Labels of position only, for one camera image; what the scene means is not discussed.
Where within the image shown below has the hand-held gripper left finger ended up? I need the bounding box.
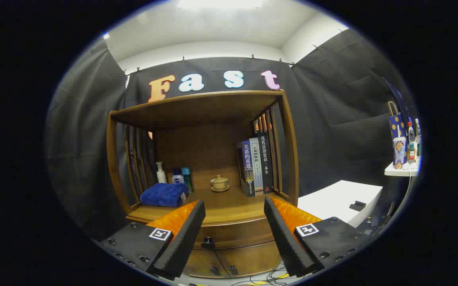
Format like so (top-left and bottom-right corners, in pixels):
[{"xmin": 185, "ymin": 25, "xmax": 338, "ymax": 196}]
[{"xmin": 98, "ymin": 200, "xmax": 206, "ymax": 281}]

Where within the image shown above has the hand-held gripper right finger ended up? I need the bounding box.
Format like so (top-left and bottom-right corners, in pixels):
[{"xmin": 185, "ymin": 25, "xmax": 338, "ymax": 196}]
[{"xmin": 264, "ymin": 195, "xmax": 373, "ymax": 278}]

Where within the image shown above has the wooden drawer with black knob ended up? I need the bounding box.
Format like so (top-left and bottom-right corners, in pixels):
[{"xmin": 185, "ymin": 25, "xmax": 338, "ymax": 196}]
[{"xmin": 191, "ymin": 218, "xmax": 276, "ymax": 250}]

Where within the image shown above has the wooden cabinet door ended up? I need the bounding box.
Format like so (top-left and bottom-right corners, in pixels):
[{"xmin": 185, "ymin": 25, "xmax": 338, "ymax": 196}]
[
  {"xmin": 215, "ymin": 242, "xmax": 281, "ymax": 277},
  {"xmin": 183, "ymin": 249, "xmax": 229, "ymax": 278}
]

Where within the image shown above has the wooden countertop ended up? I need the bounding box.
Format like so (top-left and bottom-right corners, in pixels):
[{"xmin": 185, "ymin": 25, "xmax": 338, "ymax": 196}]
[{"xmin": 127, "ymin": 187, "xmax": 298, "ymax": 226}]

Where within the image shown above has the wooden cabinet with slatted sides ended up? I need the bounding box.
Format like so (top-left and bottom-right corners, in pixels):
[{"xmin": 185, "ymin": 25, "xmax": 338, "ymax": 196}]
[{"xmin": 107, "ymin": 90, "xmax": 299, "ymax": 278}]

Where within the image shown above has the blue folded towel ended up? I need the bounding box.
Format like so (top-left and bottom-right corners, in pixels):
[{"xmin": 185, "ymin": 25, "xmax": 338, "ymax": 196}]
[{"xmin": 140, "ymin": 183, "xmax": 190, "ymax": 207}]

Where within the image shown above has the teal bottle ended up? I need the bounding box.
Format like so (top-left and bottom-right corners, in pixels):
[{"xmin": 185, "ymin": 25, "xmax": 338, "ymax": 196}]
[{"xmin": 181, "ymin": 167, "xmax": 193, "ymax": 193}]

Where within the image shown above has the beige lidded teacup with saucer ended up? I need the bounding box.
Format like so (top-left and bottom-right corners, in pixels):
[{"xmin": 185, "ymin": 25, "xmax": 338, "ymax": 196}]
[{"xmin": 210, "ymin": 175, "xmax": 230, "ymax": 193}]

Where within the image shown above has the white box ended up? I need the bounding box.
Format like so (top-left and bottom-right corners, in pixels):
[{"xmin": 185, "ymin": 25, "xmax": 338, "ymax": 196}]
[{"xmin": 297, "ymin": 180, "xmax": 383, "ymax": 228}]

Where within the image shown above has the white pump bottle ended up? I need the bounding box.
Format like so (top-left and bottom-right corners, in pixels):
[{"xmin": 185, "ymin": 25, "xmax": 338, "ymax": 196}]
[{"xmin": 156, "ymin": 162, "xmax": 168, "ymax": 184}]

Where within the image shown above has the pale grey book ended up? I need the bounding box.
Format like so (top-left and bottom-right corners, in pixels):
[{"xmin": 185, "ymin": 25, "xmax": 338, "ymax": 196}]
[{"xmin": 249, "ymin": 137, "xmax": 264, "ymax": 195}]

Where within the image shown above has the white side table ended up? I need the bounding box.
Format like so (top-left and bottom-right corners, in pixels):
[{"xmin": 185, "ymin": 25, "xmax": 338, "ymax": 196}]
[{"xmin": 384, "ymin": 161, "xmax": 421, "ymax": 223}]

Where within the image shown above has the patterned paper cup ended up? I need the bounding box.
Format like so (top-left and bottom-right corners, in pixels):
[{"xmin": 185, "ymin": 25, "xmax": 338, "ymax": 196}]
[{"xmin": 393, "ymin": 136, "xmax": 407, "ymax": 169}]

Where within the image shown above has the blue dotted gift bag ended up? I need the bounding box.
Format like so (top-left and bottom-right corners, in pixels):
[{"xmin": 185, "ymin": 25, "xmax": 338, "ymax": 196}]
[{"xmin": 388, "ymin": 101, "xmax": 409, "ymax": 140}]

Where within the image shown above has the clear bottle with green label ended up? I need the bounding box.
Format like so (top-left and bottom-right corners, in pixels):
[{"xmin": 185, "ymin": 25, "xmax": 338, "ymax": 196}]
[{"xmin": 415, "ymin": 118, "xmax": 422, "ymax": 157}]

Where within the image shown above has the dark blue dotted bag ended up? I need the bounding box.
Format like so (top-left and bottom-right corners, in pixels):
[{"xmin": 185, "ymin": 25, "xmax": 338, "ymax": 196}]
[{"xmin": 383, "ymin": 77, "xmax": 414, "ymax": 128}]

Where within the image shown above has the tangle of black cables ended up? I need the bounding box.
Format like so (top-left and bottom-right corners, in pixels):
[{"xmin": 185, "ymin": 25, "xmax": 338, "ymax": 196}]
[{"xmin": 229, "ymin": 266, "xmax": 293, "ymax": 286}]

